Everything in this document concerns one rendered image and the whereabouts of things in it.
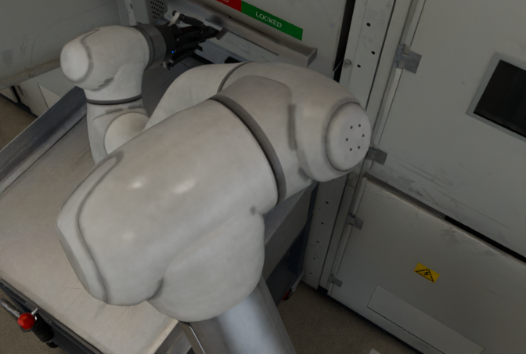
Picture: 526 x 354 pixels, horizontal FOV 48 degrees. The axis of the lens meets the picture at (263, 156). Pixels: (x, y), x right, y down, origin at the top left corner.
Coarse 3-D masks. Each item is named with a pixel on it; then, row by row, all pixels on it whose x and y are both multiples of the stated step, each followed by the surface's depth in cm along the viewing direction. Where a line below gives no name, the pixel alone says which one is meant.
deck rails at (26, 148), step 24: (72, 96) 141; (48, 120) 137; (72, 120) 142; (24, 144) 134; (48, 144) 138; (0, 168) 131; (24, 168) 134; (0, 192) 130; (264, 216) 125; (168, 336) 107
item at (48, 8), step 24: (0, 0) 133; (24, 0) 137; (48, 0) 140; (72, 0) 144; (96, 0) 148; (120, 0) 148; (0, 24) 138; (24, 24) 141; (48, 24) 145; (72, 24) 149; (96, 24) 153; (120, 24) 158; (0, 48) 142; (24, 48) 146; (48, 48) 150; (0, 72) 147; (24, 72) 151
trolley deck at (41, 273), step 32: (160, 96) 147; (64, 160) 136; (32, 192) 131; (64, 192) 131; (0, 224) 126; (32, 224) 126; (0, 256) 122; (32, 256) 122; (64, 256) 122; (32, 288) 118; (64, 288) 118; (64, 320) 115; (96, 320) 115; (128, 320) 115; (160, 320) 115; (96, 352) 115; (128, 352) 111; (192, 352) 115
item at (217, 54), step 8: (176, 24) 151; (208, 40) 148; (200, 48) 151; (208, 48) 148; (216, 48) 147; (224, 48) 147; (208, 56) 151; (216, 56) 149; (224, 56) 147; (232, 56) 145; (240, 56) 145
